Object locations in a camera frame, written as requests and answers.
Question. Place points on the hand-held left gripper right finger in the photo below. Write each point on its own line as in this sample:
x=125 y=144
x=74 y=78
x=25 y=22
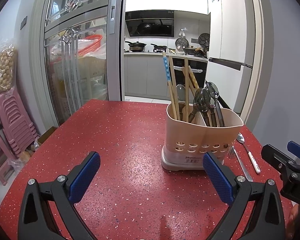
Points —
x=217 y=175

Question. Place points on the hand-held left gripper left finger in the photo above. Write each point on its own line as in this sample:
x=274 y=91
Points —
x=86 y=177

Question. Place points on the beige plastic utensil holder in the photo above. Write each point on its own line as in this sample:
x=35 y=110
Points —
x=190 y=135

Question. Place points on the plain wooden chopstick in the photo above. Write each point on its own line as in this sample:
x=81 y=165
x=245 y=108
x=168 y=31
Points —
x=172 y=80
x=191 y=75
x=186 y=85

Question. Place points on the yellow patterned wooden chopstick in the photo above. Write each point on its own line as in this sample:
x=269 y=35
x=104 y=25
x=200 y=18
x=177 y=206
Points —
x=195 y=82

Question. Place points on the blue patterned wooden chopstick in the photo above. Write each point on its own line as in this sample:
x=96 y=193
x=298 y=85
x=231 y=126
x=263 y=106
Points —
x=166 y=67

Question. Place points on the person's right hand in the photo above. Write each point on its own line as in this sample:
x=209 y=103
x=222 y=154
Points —
x=293 y=221

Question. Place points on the metal fork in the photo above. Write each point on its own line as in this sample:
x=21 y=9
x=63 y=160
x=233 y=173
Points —
x=241 y=163

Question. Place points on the cardboard box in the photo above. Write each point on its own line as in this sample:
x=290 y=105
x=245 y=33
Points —
x=46 y=136

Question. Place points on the clear plastic bag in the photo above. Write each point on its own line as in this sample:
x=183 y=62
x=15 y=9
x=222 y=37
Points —
x=25 y=157

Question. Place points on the stack of pink stools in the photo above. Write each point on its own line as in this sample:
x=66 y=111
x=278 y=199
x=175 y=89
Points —
x=17 y=122

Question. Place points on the single pink plastic stool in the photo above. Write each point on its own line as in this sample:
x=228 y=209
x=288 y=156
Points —
x=0 y=157

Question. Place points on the black built-in oven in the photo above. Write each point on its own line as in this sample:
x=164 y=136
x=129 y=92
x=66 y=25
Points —
x=201 y=66

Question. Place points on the grey kitchen base cabinet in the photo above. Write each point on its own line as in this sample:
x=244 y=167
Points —
x=145 y=77

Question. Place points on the sliding glass door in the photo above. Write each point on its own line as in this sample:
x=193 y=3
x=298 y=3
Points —
x=72 y=55

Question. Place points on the red plastic basket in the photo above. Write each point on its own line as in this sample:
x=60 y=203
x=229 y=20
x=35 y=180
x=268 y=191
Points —
x=90 y=45

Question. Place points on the white refrigerator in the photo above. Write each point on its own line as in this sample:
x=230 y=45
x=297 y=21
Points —
x=230 y=30

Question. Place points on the clear bag of nuts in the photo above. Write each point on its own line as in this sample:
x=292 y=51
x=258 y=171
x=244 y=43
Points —
x=5 y=70

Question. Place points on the round black steamer rack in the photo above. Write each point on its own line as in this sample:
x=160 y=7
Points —
x=181 y=43
x=204 y=40

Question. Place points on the small black frying pan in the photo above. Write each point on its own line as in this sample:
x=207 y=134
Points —
x=160 y=47

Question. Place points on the black range hood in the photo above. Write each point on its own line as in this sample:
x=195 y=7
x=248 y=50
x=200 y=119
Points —
x=150 y=25

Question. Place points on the wall socket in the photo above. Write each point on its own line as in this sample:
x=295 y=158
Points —
x=194 y=40

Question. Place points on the grey wall switch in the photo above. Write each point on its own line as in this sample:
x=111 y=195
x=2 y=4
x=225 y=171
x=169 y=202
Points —
x=23 y=22

